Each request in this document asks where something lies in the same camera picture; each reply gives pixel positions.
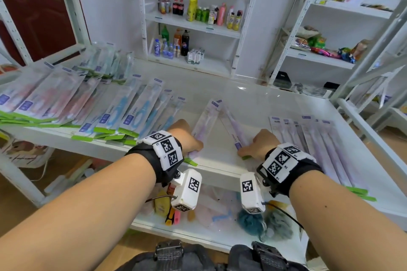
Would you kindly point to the person's left hand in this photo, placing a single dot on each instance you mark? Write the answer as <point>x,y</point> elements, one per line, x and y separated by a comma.
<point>187,140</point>

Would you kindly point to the person's right hand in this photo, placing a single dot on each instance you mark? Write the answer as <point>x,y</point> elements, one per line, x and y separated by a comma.
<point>262,147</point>

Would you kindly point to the purple toothbrush packet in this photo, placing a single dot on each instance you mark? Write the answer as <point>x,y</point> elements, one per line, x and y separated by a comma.
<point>206,121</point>
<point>233,131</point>

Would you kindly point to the white metal shelf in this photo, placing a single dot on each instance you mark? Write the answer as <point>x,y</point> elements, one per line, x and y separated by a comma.
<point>254,102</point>

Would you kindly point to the row of purple toothbrush packets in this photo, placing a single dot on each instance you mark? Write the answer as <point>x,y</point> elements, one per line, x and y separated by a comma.
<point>318,147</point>

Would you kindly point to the row of blue toothbrush packets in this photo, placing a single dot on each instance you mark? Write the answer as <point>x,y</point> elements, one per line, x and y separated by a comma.
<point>127,112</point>

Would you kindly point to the row of green toothbrush packets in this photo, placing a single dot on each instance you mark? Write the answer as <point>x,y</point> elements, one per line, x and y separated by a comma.
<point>105,61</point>

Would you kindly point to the row of pink toothbrush packets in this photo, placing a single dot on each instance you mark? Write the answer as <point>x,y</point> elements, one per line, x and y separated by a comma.
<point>54,96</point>

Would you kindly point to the person's right forearm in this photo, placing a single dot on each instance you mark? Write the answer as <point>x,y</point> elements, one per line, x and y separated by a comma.
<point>343,226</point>

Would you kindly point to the person's left forearm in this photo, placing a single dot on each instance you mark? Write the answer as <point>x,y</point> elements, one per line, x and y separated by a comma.
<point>79,210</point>

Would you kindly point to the black pouch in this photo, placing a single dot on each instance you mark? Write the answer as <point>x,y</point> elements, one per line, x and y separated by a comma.
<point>283,80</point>

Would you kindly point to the yellow plastic bottle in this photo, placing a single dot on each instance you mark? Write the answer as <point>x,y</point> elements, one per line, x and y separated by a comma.
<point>162,205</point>

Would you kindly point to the clear plastic bag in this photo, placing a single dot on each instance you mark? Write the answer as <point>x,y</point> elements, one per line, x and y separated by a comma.
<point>213,207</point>

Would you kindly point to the pink plastic scraper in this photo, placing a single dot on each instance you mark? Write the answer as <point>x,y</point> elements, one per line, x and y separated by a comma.
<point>177,216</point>

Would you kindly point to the blue mesh bath sponge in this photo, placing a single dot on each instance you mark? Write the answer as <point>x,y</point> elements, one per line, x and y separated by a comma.
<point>251,223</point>

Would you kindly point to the grey mesh bath sponge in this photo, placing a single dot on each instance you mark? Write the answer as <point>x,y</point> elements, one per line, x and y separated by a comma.
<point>279,226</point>

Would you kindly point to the cluster of small white cartons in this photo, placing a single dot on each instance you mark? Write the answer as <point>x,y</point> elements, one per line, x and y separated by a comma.
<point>194,57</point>

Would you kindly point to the small black box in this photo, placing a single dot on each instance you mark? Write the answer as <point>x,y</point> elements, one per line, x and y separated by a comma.
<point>330,86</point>

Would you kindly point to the cluster of water and soda bottles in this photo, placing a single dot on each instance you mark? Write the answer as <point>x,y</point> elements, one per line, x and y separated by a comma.
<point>185,43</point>

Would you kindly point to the white snack shelving unit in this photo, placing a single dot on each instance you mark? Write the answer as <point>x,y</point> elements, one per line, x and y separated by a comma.
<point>318,58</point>

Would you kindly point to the white drinks shelving unit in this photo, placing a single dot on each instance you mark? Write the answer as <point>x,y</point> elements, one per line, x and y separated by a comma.
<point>190,24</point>

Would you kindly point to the pile of snack packets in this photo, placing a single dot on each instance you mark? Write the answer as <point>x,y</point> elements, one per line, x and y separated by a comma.
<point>318,42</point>

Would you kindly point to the row of colourful bottles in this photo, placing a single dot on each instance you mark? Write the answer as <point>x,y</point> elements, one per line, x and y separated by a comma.
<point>192,10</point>

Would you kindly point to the cartoon print bag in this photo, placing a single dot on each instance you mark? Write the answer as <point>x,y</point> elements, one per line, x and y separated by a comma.
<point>25,153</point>

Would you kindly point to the red-brown wooden door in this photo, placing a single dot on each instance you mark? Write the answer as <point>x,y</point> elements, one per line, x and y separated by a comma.
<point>31,10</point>

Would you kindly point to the white stationery rack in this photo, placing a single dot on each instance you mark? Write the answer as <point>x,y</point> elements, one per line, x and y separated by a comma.
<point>12,32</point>

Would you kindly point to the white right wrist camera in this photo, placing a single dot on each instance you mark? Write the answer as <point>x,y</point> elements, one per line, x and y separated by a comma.
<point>251,194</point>

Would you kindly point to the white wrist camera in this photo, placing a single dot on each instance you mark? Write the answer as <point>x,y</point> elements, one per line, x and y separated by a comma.
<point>251,194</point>
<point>187,191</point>

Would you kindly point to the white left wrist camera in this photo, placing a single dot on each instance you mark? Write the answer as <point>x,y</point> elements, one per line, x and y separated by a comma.
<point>187,191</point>

